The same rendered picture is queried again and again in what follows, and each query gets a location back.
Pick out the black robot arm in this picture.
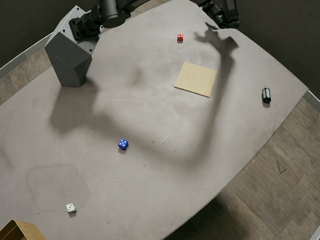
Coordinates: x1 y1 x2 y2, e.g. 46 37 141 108
68 0 241 41

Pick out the blue die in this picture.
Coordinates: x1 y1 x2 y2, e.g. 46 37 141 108
118 138 129 150

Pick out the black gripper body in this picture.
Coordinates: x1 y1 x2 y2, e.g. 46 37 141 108
201 0 221 20

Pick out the red die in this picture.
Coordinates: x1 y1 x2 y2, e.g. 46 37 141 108
177 34 183 41

